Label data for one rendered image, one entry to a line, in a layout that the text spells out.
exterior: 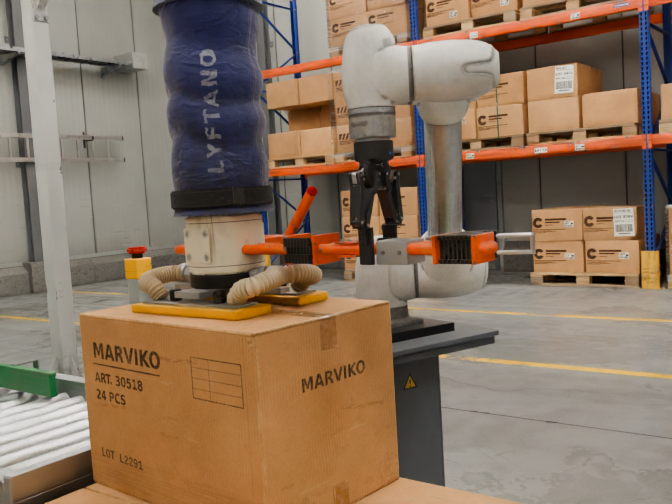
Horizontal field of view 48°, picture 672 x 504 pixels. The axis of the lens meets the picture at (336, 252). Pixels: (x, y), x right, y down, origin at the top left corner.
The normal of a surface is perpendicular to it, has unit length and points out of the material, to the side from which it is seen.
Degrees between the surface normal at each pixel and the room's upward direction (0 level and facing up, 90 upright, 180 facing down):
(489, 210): 90
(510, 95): 92
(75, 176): 90
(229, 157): 75
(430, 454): 90
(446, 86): 131
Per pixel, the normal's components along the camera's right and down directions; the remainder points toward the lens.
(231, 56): 0.55, -0.19
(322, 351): 0.75, 0.00
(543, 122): -0.60, 0.14
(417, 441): 0.55, 0.03
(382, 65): 0.00, 0.03
